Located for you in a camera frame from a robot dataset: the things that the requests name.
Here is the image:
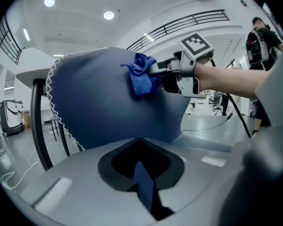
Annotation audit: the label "black gripper tether cable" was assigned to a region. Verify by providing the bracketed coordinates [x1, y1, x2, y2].
[208, 57, 252, 138]

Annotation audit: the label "black office chair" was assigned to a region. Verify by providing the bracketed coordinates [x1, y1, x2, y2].
[210, 95, 224, 113]

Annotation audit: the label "blue chair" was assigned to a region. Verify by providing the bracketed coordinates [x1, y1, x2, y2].
[46, 46, 234, 220]

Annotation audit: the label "white table black legs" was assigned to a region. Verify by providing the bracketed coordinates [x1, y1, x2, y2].
[15, 67, 83, 172]

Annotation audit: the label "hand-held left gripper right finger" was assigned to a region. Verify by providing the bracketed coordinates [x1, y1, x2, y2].
[139, 137, 244, 226]

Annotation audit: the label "white and black machine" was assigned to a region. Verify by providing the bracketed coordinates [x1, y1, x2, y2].
[0, 99, 25, 137]

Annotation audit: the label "brown cardboard box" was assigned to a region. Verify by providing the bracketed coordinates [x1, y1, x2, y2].
[22, 112, 32, 128]

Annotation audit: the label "short black balcony railing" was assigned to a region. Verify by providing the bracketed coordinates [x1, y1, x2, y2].
[0, 14, 23, 65]

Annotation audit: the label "long black balcony railing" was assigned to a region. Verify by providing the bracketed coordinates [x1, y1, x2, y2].
[126, 9, 231, 53]

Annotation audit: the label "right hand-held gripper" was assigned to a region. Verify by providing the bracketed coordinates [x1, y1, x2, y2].
[148, 33, 215, 98]

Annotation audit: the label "person's right forearm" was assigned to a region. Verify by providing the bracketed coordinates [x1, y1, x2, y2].
[194, 61, 271, 100]

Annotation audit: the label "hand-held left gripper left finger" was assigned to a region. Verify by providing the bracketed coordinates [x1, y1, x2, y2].
[18, 137, 157, 226]

